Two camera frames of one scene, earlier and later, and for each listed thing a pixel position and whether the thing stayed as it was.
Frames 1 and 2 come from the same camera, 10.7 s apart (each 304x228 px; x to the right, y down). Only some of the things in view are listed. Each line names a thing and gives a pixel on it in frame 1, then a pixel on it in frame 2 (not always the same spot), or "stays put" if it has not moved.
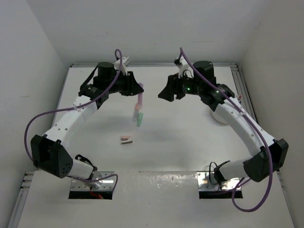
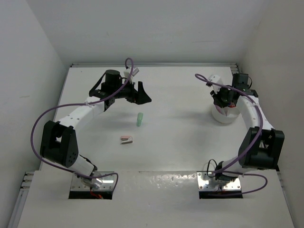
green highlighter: (140, 116) stays put
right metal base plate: (206, 181) stays put
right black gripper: (174, 81) → (217, 100)
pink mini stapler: (126, 139) stays put
